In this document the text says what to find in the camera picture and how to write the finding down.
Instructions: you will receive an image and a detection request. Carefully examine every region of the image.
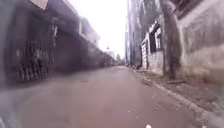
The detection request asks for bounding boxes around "reddish brown paved lane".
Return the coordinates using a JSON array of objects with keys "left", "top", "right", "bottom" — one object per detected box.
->
[{"left": 0, "top": 65, "right": 208, "bottom": 128}]

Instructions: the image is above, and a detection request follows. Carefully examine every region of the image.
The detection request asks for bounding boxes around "peach building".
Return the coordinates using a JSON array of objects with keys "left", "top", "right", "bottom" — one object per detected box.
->
[{"left": 29, "top": 0, "right": 101, "bottom": 48}]

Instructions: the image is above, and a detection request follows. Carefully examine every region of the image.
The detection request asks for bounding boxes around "concrete kerb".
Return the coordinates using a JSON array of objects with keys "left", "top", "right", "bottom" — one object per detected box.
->
[{"left": 128, "top": 67, "right": 224, "bottom": 128}]

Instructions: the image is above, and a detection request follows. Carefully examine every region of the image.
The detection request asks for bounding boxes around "littered dirt strip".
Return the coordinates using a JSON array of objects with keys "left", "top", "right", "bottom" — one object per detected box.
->
[{"left": 133, "top": 68, "right": 224, "bottom": 114}]

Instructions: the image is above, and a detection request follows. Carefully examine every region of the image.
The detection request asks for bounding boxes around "weathered grey building with pipes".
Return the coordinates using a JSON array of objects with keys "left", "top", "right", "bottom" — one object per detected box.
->
[{"left": 124, "top": 0, "right": 224, "bottom": 84}]

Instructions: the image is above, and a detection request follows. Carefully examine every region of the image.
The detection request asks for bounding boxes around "dark compound wall with gate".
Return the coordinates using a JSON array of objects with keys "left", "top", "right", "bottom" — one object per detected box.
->
[{"left": 0, "top": 0, "right": 118, "bottom": 86}]

